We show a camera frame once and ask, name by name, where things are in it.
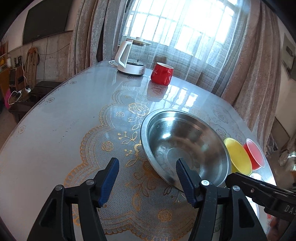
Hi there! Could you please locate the red plastic bowl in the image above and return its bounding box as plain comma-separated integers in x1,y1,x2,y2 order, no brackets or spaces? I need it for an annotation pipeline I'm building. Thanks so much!
243,138,265,171

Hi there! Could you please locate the stainless steel basin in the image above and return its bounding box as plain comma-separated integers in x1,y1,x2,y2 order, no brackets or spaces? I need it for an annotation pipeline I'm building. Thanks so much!
140,109,231,190

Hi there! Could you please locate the yellow plastic bowl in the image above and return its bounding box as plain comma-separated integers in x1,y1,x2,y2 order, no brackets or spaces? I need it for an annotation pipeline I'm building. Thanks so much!
224,138,252,176

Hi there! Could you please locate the red ceramic mug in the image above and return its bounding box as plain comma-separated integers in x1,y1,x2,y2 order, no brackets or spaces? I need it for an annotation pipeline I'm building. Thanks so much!
151,62,174,86

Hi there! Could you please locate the dark wooden side cabinet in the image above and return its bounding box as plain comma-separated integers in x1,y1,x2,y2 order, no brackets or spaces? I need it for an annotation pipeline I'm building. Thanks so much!
9,81,61,123

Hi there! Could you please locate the beige curtain right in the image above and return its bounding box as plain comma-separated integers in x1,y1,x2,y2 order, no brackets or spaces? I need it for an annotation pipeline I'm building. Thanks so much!
222,1,281,149

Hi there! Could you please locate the beige curtain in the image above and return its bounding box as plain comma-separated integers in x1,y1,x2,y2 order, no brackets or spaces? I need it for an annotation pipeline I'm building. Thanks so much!
68,0,127,77
222,1,281,149

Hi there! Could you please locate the white electric kettle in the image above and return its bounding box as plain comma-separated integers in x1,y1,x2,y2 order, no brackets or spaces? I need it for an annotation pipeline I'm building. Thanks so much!
109,37,151,76

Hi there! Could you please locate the wooden chair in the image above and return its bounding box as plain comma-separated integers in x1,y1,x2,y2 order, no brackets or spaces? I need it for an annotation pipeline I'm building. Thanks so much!
23,47,40,90

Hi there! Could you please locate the white sheer window curtain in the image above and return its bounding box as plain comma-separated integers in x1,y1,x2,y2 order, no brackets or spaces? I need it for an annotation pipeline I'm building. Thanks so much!
121,1,250,96

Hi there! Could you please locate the beige curtain left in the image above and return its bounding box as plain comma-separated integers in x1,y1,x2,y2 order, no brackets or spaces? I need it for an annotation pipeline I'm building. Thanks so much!
68,0,127,77

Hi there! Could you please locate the black wall television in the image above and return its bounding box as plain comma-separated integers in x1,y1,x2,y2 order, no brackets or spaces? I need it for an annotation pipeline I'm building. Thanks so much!
23,0,72,45

